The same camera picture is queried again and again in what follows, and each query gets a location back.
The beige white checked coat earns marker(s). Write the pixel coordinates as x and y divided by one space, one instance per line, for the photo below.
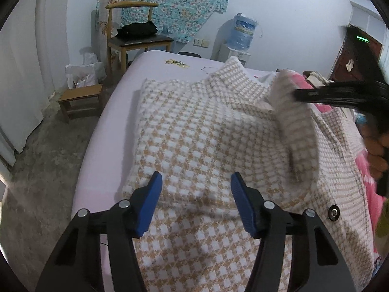
197 133

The bed with pale pink sheet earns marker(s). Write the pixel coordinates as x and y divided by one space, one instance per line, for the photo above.
103 158

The white item hanging on door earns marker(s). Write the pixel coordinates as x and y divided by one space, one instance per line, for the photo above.
350 64

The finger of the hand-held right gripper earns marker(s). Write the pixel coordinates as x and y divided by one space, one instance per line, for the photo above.
328 95

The brown door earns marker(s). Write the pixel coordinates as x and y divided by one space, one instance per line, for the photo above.
343 67

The white curtain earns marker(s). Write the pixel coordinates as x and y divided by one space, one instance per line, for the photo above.
27 82

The wooden chair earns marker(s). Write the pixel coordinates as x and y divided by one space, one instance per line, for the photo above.
136 44

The person's right hand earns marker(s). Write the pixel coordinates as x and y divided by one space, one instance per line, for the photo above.
378 155

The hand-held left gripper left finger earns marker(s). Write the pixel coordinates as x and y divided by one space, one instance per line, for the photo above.
150 200

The teal floral hanging cloth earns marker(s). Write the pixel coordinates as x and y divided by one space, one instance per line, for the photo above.
182 3

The beige clothes pile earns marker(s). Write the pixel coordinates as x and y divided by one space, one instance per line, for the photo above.
317 77

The white plastic bag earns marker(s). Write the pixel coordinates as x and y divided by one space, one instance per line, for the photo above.
85 73

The pink floral blanket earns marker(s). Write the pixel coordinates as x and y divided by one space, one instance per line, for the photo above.
369 170

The black bag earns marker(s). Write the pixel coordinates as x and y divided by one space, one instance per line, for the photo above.
136 30

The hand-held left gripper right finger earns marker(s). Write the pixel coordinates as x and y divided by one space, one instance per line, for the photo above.
243 203

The small wooden stool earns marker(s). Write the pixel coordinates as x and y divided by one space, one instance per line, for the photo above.
80 95

